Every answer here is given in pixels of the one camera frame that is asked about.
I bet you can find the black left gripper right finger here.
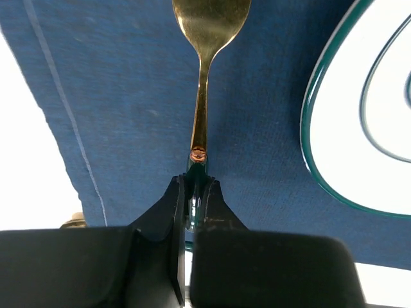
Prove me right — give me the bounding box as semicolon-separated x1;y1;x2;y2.
190;180;365;307

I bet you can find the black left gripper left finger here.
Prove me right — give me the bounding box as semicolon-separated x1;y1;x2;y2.
1;176;186;307

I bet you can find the gold spoon black handle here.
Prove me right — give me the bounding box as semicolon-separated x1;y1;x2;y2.
60;212;87;228

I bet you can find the dark blue embroidered cloth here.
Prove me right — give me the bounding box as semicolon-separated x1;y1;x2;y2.
1;1;410;269

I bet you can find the white round dinner plate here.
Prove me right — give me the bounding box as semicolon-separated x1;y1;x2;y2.
300;1;410;218

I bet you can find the gold fork black handle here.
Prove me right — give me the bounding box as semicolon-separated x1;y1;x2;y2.
172;1;251;232

